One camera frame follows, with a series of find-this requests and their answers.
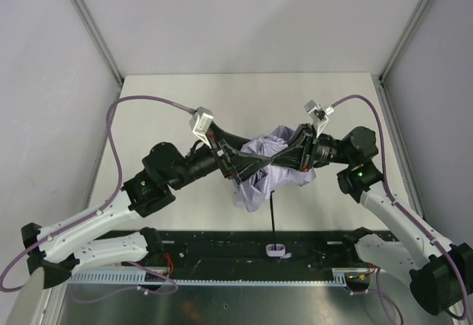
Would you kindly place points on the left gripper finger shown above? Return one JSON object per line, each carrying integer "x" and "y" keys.
{"x": 241, "y": 167}
{"x": 231, "y": 144}

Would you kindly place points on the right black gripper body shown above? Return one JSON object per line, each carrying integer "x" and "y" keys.
{"x": 308, "y": 149}

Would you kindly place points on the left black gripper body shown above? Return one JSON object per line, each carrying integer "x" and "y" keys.
{"x": 223, "y": 156}

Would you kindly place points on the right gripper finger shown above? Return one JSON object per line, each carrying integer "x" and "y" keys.
{"x": 292, "y": 157}
{"x": 295, "y": 140}

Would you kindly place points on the lavender folding umbrella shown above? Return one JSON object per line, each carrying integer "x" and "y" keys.
{"x": 260, "y": 186}

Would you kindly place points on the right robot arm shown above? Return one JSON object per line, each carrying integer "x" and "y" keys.
{"x": 437, "y": 271}

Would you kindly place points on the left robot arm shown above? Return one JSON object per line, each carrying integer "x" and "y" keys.
{"x": 81, "y": 242}

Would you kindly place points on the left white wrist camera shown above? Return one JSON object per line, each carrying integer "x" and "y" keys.
{"x": 200, "y": 122}

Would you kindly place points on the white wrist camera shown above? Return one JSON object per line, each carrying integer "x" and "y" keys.
{"x": 319, "y": 114}
{"x": 200, "y": 122}

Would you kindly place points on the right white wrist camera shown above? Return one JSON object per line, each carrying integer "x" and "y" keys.
{"x": 319, "y": 114}

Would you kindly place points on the grey slotted cable duct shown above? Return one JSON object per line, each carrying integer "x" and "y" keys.
{"x": 134, "y": 277}

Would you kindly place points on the right aluminium frame post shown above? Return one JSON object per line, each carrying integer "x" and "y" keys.
{"x": 421, "y": 9}

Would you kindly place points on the aluminium frame post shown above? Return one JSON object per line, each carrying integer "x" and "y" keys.
{"x": 421, "y": 9}
{"x": 98, "y": 40}

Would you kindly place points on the left aluminium frame post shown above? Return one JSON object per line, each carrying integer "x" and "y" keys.
{"x": 98, "y": 40}

